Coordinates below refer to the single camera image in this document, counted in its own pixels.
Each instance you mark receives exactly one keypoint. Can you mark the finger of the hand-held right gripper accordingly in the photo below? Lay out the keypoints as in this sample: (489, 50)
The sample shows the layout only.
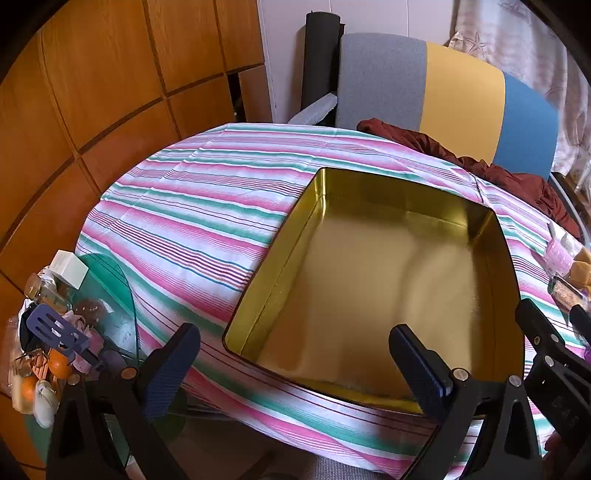
(581, 323)
(538, 327)

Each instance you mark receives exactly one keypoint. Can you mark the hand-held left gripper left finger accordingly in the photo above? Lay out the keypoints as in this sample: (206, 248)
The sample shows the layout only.
(168, 378)

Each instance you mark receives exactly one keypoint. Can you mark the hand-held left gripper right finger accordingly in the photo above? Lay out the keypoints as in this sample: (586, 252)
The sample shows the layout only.
(427, 378)

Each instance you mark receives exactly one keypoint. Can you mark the clear packet of beige grains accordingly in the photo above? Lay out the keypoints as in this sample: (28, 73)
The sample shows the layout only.
(565, 291)

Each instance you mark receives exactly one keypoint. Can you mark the yellow sponge block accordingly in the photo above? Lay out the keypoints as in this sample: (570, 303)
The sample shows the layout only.
(582, 270)

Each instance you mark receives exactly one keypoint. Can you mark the pink hair roller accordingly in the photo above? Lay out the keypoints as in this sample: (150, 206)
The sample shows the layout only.
(558, 257)

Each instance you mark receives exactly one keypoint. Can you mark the gold tin box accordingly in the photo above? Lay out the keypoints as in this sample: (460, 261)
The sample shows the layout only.
(369, 286)

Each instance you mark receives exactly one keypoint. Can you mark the person's right hand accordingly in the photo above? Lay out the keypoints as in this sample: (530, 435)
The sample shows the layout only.
(554, 448)

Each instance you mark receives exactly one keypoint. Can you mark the green glass side table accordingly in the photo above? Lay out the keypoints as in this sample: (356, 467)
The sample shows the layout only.
(111, 286)

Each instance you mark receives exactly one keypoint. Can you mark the orange fruit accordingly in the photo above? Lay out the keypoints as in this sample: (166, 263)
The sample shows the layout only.
(60, 362)
(28, 388)

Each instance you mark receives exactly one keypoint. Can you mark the white oval object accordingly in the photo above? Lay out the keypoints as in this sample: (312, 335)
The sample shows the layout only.
(45, 404)

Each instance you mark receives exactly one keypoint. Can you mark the blue slotted spatula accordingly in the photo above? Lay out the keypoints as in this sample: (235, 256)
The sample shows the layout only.
(51, 330)

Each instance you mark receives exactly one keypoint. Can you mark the dark red cloth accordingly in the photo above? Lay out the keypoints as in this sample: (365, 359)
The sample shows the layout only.
(517, 184)

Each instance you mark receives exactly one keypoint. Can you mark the small white box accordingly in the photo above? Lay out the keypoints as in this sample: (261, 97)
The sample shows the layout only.
(69, 269)

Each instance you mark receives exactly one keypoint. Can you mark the glass bottle with cork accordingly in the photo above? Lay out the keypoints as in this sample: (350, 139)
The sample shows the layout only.
(46, 293)

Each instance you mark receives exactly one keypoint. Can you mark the striped tablecloth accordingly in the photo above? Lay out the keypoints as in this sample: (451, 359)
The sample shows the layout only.
(184, 221)

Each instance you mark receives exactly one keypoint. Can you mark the grey yellow blue chair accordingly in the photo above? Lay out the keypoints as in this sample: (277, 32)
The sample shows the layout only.
(461, 92)

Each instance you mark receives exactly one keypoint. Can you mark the patterned beige curtain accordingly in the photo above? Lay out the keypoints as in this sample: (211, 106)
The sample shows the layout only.
(531, 46)

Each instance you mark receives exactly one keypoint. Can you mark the wooden panelled wardrobe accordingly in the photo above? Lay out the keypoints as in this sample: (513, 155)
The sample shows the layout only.
(92, 69)

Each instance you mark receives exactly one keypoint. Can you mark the black rolled mat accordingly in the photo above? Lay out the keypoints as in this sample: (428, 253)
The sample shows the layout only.
(321, 55)

